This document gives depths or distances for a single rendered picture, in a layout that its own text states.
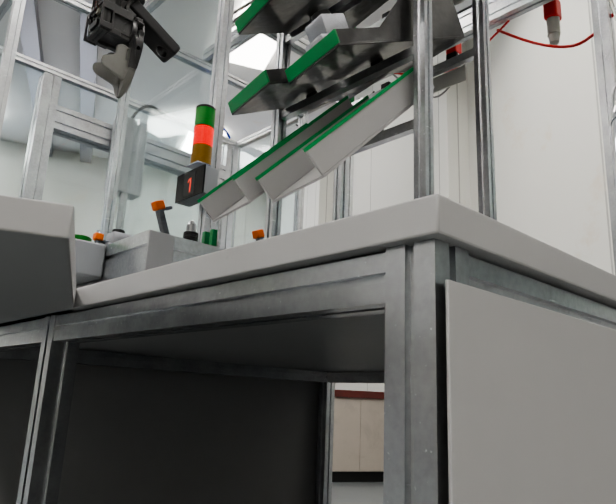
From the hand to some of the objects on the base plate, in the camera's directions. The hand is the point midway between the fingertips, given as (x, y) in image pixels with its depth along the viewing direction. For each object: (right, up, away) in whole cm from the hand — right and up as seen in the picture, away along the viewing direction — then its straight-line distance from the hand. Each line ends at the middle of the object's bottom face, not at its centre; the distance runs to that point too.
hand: (123, 92), depth 104 cm
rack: (+44, -38, -10) cm, 58 cm away
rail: (-20, -42, +17) cm, 50 cm away
